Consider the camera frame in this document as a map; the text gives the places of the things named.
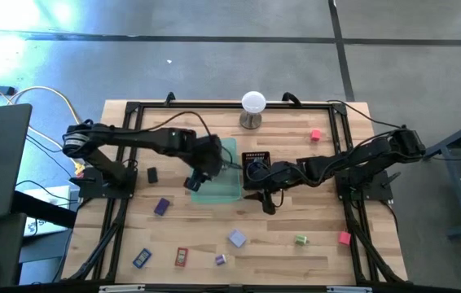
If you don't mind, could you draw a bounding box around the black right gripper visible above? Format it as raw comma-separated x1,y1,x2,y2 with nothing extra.
244,160,296,216

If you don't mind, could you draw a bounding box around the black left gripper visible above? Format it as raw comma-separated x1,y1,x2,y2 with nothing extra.
183,134,243,192

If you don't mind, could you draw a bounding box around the dark purple charger block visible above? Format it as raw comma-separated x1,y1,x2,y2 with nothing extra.
153,197,171,216

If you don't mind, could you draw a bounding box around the teal translucent plastic bin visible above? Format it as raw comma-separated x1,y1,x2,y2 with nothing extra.
191,137,243,204

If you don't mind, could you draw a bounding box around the black slotted plastic basket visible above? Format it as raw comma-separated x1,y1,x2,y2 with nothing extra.
241,151,272,191

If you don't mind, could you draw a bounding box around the lavender multi-port charger block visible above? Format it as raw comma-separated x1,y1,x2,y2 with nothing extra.
227,229,248,249

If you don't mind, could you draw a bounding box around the white-shade metal table lamp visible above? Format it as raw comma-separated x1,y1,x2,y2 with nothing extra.
239,90,267,130

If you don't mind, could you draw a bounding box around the red calculator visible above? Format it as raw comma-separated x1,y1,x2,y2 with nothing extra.
173,247,189,268

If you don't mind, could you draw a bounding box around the blue calculator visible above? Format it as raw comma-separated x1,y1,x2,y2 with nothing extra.
132,247,152,269

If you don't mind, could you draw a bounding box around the black desk stand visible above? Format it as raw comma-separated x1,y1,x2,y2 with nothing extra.
0,190,77,288

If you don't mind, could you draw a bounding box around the white paper box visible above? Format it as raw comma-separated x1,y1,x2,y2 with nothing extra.
22,185,72,238

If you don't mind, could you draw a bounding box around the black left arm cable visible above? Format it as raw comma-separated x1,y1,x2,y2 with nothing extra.
144,111,213,138

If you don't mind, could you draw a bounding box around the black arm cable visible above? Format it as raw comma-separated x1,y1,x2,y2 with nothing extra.
326,98,403,129
144,111,213,138

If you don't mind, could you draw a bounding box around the black metal table frame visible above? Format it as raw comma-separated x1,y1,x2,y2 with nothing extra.
61,99,409,286

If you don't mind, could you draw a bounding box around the silver edge bracket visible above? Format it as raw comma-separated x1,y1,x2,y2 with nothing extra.
327,286,374,293
99,284,146,293

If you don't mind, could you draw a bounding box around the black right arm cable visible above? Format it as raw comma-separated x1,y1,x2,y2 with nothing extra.
326,98,403,129

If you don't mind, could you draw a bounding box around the blue-grey metal table frame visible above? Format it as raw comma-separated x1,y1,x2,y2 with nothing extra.
421,112,461,239

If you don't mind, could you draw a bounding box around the yellow floor cable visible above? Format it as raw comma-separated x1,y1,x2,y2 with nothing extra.
8,85,91,178

